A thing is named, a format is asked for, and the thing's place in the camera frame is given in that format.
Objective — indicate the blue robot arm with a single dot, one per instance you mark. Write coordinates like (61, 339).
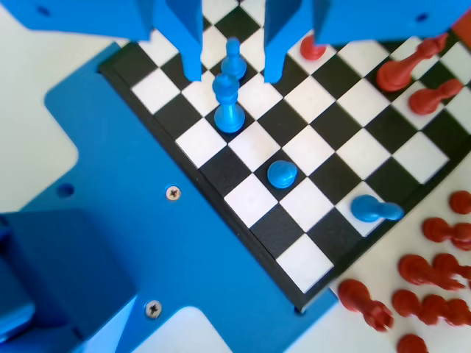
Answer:
(62, 279)

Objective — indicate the blue chess pawn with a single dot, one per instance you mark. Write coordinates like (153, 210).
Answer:
(233, 55)
(281, 174)
(364, 207)

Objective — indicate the red chess rook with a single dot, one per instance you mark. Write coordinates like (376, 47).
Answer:
(353, 294)
(412, 345)

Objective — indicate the red chess pawn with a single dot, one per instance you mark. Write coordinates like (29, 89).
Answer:
(434, 229)
(311, 49)
(445, 263)
(434, 309)
(423, 101)
(460, 202)

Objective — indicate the black and white chessboard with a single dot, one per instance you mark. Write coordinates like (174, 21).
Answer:
(331, 154)

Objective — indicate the blue chess king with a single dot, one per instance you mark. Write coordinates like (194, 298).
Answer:
(229, 117)

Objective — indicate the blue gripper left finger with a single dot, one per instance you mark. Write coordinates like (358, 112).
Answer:
(173, 22)

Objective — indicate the blue base plate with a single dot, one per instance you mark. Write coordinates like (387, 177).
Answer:
(129, 165)

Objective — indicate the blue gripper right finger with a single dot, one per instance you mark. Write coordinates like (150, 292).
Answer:
(294, 18)

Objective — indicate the silver plate screw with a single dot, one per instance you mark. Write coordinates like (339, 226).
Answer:
(173, 193)
(153, 308)

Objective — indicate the red base plate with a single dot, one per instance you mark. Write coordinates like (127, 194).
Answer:
(464, 27)

